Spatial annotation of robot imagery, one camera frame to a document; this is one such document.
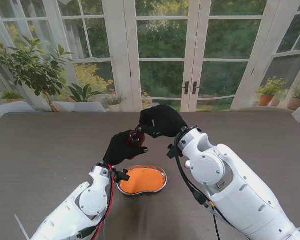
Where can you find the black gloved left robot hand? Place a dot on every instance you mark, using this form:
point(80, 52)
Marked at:
point(116, 151)

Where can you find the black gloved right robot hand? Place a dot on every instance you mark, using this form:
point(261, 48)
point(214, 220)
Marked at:
point(168, 120)

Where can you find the red translucent sample bottle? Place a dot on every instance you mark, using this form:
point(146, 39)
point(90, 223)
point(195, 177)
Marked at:
point(135, 140)

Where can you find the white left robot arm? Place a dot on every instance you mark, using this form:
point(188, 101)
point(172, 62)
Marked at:
point(92, 200)

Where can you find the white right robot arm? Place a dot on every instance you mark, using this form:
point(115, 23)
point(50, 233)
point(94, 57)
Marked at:
point(240, 180)

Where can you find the orange tray liner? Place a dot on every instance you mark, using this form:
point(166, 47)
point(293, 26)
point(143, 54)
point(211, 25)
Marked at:
point(145, 180)

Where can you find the kidney-shaped steel tray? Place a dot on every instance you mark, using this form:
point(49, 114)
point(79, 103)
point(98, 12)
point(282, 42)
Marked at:
point(165, 183)

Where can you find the small flowering plant white pot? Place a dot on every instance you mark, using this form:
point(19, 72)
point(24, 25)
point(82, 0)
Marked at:
point(113, 100)

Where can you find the white rectangular planter box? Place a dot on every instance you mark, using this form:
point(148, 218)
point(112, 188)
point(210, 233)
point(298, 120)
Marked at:
point(77, 106)

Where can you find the broad-leaf green plant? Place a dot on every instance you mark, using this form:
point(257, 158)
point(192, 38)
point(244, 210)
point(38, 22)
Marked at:
point(83, 93)

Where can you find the yellow-green plant in terracotta pot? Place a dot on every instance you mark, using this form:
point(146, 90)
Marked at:
point(266, 98)

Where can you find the pale grey armchair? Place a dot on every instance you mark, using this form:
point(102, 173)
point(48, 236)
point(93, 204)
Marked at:
point(12, 108)

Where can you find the small bush in orange pot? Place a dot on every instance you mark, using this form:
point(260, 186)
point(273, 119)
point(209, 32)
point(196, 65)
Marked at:
point(12, 96)

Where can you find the tall leafy potted tree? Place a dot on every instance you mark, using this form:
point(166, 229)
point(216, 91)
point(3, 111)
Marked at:
point(32, 67)

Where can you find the green plant in beige pot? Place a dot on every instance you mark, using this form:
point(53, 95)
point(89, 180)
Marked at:
point(297, 103)

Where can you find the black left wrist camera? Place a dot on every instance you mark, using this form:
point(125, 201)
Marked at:
point(122, 175)

